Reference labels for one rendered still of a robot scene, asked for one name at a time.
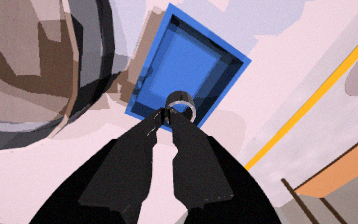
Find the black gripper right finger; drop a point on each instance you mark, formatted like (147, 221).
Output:
(207, 176)

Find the blue open crate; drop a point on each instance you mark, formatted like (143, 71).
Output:
(187, 56)

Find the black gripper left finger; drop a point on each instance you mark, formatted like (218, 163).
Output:
(115, 178)

